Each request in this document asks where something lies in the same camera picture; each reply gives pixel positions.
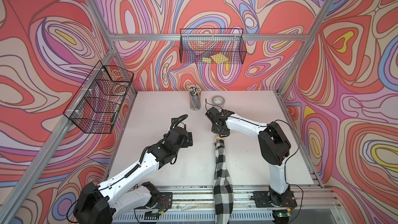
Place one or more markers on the plaid sleeved forearm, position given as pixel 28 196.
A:
pixel 222 189

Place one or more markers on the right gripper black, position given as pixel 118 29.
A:
pixel 226 132

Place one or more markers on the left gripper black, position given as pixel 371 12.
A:
pixel 186 143

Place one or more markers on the black wire basket back wall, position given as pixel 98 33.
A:
pixel 196 43

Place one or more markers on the mannequin hand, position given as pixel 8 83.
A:
pixel 217 137

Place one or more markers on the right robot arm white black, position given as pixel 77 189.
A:
pixel 274 145

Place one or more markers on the black wire basket left wall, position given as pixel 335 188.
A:
pixel 95 108

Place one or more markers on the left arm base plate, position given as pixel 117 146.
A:
pixel 162 201

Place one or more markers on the black wire basket wall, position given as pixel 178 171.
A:
pixel 95 108
pixel 196 43

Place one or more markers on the clear tape roll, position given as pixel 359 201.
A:
pixel 218 101

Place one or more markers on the yellow sticky notes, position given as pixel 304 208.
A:
pixel 217 59

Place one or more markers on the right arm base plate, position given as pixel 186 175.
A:
pixel 269 199

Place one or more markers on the aluminium front rail frame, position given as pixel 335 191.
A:
pixel 314 206

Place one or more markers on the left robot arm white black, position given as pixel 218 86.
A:
pixel 115 186

